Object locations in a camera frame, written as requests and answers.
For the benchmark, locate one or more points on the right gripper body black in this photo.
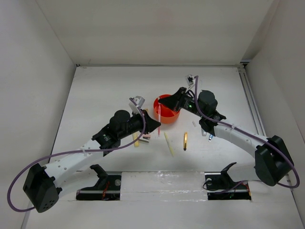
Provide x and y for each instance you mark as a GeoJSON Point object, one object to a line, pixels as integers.
{"type": "Point", "coordinates": [181, 98]}

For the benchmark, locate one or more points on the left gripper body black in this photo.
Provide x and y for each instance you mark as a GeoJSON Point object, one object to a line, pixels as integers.
{"type": "Point", "coordinates": [137, 123]}

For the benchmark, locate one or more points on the pink highlighter pen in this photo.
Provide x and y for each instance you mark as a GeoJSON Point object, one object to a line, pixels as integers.
{"type": "Point", "coordinates": [159, 118]}

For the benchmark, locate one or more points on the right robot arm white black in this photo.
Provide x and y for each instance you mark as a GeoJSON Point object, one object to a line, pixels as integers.
{"type": "Point", "coordinates": [272, 159]}

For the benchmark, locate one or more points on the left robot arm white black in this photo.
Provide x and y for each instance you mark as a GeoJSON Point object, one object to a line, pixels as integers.
{"type": "Point", "coordinates": [45, 184]}

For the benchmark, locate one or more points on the thick yellow highlighter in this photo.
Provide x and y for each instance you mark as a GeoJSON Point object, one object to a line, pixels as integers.
{"type": "Point", "coordinates": [135, 138]}

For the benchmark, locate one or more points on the orange round divided container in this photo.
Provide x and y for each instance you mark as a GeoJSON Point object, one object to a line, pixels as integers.
{"type": "Point", "coordinates": [167, 115]}

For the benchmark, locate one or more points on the pink white stapler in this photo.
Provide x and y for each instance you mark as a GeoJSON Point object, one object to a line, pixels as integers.
{"type": "Point", "coordinates": [145, 138]}

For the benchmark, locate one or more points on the gold black pen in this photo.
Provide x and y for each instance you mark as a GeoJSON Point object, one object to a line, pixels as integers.
{"type": "Point", "coordinates": [185, 137]}

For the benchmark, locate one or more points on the pale green white highlighter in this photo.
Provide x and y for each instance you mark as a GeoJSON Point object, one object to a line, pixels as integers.
{"type": "Point", "coordinates": [204, 133]}

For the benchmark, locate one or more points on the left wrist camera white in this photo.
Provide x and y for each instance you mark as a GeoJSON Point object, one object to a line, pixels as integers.
{"type": "Point", "coordinates": [136, 103]}

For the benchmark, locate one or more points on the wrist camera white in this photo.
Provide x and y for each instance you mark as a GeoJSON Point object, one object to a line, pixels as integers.
{"type": "Point", "coordinates": [189, 79]}
{"type": "Point", "coordinates": [136, 103]}

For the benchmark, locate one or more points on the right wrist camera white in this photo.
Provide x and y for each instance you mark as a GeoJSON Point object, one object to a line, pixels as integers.
{"type": "Point", "coordinates": [189, 79]}

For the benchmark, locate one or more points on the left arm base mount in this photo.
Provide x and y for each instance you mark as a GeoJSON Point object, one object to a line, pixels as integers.
{"type": "Point", "coordinates": [106, 186]}

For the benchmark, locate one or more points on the aluminium rail right side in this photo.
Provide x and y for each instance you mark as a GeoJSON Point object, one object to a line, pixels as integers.
{"type": "Point", "coordinates": [250, 98]}

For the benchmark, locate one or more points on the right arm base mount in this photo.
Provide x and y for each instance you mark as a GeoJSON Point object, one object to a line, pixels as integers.
{"type": "Point", "coordinates": [220, 186]}

